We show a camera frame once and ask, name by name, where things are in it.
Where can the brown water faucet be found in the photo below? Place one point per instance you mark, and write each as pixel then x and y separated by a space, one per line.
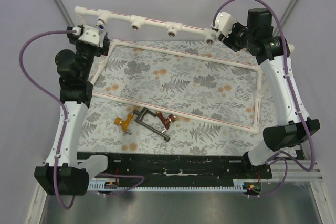
pixel 166 121

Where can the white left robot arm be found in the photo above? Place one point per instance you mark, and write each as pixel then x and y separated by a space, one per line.
pixel 62 174

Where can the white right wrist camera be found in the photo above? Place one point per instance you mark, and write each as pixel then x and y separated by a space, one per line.
pixel 224 23

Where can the white water faucet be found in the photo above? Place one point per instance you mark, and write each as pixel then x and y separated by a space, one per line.
pixel 100 25

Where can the white slotted cable duct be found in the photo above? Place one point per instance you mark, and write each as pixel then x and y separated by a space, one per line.
pixel 102 185

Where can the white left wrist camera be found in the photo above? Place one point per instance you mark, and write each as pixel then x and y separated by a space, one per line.
pixel 88 34

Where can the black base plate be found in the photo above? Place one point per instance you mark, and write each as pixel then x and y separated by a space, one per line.
pixel 183 170

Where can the floral pattern mat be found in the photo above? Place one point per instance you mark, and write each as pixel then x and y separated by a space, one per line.
pixel 199 87

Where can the dark grey metal faucet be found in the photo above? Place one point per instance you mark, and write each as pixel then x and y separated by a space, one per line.
pixel 148 119

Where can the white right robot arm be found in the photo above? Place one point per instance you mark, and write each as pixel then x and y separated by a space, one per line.
pixel 294 124

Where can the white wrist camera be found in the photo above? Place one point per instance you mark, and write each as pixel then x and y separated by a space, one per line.
pixel 224 23
pixel 88 34

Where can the orange water faucet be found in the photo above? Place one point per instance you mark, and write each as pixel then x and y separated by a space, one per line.
pixel 124 124

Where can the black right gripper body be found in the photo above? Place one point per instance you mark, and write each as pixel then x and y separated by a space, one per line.
pixel 230 40

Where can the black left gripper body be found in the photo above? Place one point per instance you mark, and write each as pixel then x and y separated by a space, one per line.
pixel 105 41

